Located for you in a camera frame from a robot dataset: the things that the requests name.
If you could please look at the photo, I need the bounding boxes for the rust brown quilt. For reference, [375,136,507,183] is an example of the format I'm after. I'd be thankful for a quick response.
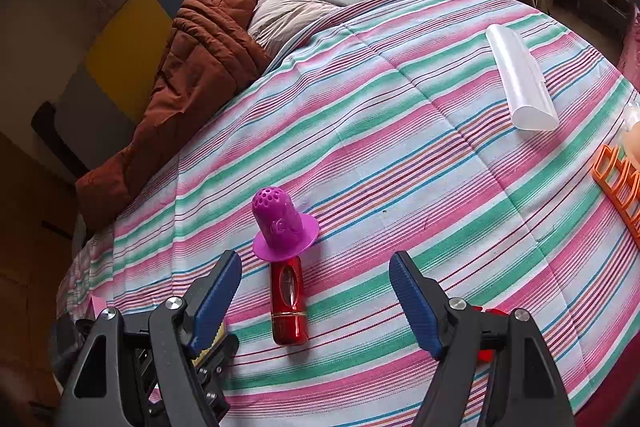
[76,0,270,232]

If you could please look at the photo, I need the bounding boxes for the purple perforated cap toy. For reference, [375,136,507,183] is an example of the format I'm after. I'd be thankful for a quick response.
[252,186,319,262]

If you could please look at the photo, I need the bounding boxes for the pink-rimmed white tray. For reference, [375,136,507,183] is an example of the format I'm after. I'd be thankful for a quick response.
[78,296,107,321]

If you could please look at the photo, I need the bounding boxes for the striped bedsheet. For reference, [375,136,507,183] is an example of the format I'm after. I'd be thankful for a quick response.
[58,0,639,426]

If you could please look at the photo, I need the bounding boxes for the red puzzle piece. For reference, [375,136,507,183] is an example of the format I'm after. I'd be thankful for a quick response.
[472,306,508,364]

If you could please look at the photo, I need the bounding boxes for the orange plastic rack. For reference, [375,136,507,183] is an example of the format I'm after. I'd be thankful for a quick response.
[591,144,640,246]

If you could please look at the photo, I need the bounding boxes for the red metallic cylinder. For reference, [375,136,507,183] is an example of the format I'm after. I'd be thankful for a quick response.
[270,256,308,346]

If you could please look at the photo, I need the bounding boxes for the tricolour headboard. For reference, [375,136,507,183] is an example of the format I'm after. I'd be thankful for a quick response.
[35,0,183,178]

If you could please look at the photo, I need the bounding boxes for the white pillow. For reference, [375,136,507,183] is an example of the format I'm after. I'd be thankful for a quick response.
[247,0,338,58]

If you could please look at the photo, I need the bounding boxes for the white plastic tube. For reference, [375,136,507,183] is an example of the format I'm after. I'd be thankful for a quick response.
[486,24,559,131]

